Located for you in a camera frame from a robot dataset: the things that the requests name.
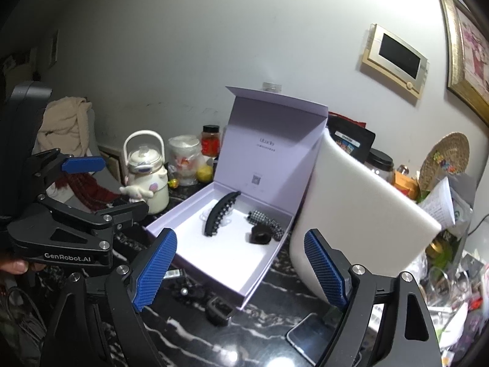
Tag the clear glass cup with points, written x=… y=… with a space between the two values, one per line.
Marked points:
x=449 y=285

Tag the white foam block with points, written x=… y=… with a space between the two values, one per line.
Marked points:
x=355 y=214

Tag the grey chair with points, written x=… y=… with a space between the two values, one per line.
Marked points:
x=105 y=149

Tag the person's left hand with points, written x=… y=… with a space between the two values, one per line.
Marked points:
x=13 y=266

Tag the black office chair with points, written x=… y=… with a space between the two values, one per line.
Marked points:
x=26 y=114

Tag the cream cartoon kettle bottle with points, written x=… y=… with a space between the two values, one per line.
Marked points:
x=147 y=183

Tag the black smartphone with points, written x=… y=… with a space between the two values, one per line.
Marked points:
x=311 y=338

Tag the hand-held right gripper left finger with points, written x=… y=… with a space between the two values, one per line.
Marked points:
x=154 y=271

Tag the clear hair clip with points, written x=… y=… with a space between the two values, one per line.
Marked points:
x=204 y=218

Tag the clear plastic bottle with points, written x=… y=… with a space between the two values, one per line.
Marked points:
x=272 y=86

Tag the printed paper sheet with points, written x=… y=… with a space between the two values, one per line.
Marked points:
x=439 y=206

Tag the red plaid scarf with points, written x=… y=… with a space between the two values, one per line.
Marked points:
x=88 y=193

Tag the black box with picture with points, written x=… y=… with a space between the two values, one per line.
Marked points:
x=353 y=141

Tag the wall intercom panel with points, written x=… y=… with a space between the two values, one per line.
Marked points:
x=395 y=59

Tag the black banana hair clip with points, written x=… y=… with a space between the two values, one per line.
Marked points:
x=221 y=214

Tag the small wrapped candy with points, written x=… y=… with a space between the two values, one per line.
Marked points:
x=173 y=183

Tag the green jar with gold lid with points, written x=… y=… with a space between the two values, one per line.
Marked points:
x=443 y=250

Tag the gold picture frame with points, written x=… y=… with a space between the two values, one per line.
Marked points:
x=468 y=57

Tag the lilac gift box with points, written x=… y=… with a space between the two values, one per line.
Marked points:
x=263 y=153

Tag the smoky square hair clip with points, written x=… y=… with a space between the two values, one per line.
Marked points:
x=259 y=235
x=219 y=311

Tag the plastic bag with paper cup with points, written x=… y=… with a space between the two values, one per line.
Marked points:
x=185 y=160

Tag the red spice jar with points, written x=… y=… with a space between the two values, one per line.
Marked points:
x=211 y=143

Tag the beige cloth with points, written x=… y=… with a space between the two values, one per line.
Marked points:
x=65 y=122

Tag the black translucent claw clip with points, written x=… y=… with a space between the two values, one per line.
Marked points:
x=189 y=292

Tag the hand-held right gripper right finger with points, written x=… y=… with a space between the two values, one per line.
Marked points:
x=324 y=271

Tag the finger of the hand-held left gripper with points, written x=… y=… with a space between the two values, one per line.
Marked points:
x=122 y=212
x=82 y=164

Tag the glass jar with black lid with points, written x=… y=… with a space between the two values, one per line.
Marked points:
x=380 y=164

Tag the black white checkered scrunchie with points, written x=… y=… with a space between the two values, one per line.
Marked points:
x=267 y=223

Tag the orange snack packet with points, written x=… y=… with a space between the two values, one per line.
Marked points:
x=405 y=185

